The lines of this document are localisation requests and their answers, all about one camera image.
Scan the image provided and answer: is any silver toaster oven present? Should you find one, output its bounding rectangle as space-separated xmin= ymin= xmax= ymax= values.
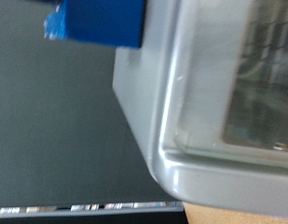
xmin=111 ymin=0 xmax=288 ymax=218

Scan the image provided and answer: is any blue plastic fork grip block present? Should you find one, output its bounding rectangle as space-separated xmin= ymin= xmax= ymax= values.
xmin=43 ymin=0 xmax=147 ymax=49

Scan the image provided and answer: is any wire oven rack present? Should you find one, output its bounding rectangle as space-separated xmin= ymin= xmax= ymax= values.
xmin=222 ymin=0 xmax=288 ymax=152

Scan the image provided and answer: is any grey metal pole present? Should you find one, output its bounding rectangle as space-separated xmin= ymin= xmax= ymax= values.
xmin=0 ymin=200 xmax=185 ymax=218

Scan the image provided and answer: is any dark grey backdrop curtain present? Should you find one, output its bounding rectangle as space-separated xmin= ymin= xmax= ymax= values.
xmin=0 ymin=0 xmax=182 ymax=209

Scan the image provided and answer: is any glass oven door with handle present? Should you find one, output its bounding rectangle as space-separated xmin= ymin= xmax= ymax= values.
xmin=172 ymin=0 xmax=288 ymax=171

